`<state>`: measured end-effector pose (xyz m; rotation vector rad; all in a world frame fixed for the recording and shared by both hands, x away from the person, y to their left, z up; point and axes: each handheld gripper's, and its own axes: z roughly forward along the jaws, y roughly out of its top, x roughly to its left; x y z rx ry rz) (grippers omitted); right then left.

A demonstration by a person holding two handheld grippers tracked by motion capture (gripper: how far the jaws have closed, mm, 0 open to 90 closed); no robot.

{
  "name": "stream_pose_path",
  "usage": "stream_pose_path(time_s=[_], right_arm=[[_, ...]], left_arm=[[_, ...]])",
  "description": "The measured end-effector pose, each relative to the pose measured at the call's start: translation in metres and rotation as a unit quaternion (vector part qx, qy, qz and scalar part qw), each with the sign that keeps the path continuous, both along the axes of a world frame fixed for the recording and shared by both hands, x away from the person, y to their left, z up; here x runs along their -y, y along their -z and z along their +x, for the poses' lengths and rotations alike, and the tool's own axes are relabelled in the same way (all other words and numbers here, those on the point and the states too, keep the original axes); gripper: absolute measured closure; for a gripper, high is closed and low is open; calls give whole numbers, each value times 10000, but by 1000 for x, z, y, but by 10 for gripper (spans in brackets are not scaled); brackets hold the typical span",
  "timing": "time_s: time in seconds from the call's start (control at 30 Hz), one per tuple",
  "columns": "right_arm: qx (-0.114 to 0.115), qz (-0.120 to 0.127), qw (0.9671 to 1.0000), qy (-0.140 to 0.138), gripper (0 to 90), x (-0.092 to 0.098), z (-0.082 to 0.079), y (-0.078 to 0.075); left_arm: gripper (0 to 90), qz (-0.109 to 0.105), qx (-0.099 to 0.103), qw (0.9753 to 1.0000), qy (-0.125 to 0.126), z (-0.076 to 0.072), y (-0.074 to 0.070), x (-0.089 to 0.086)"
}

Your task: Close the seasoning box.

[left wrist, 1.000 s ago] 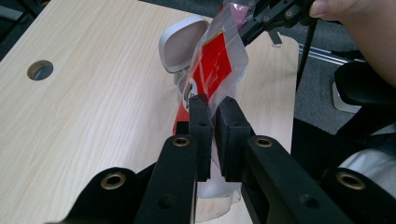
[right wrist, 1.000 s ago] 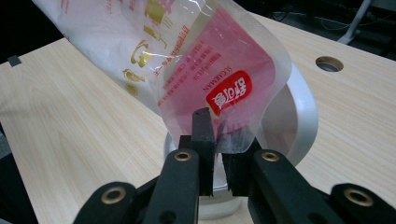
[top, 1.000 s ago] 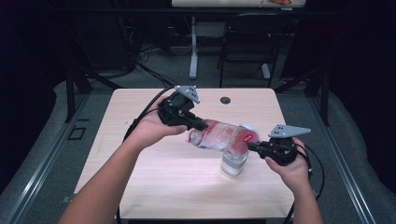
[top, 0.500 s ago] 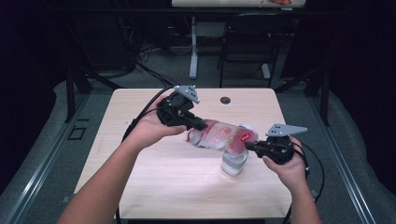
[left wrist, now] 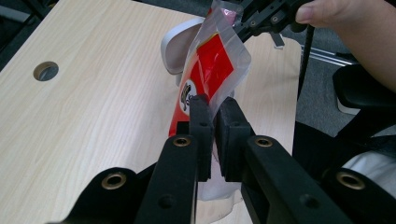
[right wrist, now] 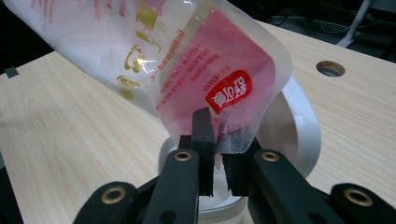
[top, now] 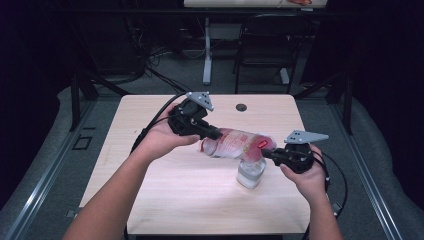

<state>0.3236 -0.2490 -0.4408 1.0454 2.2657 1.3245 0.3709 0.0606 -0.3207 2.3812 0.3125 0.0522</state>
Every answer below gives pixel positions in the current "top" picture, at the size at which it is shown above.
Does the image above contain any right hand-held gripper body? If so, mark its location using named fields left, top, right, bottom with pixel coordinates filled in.
left=274, top=129, right=330, bottom=175

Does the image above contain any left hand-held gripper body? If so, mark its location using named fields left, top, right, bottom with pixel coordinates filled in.
left=167, top=91, right=216, bottom=138

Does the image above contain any red and white refill pouch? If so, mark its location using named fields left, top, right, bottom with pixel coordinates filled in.
left=199, top=127, right=278, bottom=164

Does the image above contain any white translucent cup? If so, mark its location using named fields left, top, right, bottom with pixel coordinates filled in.
left=236, top=157, right=268, bottom=190

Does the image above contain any person's right hand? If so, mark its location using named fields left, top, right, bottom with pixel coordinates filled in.
left=279, top=143, right=330, bottom=205

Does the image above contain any person's left hand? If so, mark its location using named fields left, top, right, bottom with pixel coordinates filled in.
left=137, top=102, right=202, bottom=165

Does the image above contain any white desk leg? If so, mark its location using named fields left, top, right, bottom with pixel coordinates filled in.
left=202, top=17, right=214, bottom=86

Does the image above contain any black metal stand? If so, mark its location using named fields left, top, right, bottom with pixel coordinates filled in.
left=292, top=70, right=355, bottom=136
left=68, top=70, right=132, bottom=133

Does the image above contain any white desk foot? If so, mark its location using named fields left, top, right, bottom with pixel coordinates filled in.
left=279, top=67, right=291, bottom=86

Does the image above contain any black folding chair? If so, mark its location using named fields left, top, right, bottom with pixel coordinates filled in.
left=232, top=13, right=315, bottom=95

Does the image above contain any left hand-held gripper cable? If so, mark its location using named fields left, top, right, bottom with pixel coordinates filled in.
left=129, top=91, right=188, bottom=155

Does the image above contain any hand-held gripper cable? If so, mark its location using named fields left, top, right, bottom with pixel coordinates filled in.
left=299, top=149, right=333, bottom=240
left=129, top=91, right=188, bottom=155

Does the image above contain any right hand-held gripper cable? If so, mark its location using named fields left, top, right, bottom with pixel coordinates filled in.
left=299, top=149, right=333, bottom=240

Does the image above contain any bundle of floor cables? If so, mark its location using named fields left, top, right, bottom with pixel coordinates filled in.
left=125, top=16, right=198, bottom=96

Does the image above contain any black cable beside table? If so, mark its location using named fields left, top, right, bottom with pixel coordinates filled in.
left=320, top=150, right=350, bottom=219

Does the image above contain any aluminium floor rail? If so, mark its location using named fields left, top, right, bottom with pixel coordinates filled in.
left=328, top=102, right=405, bottom=240
left=2, top=99, right=98, bottom=240

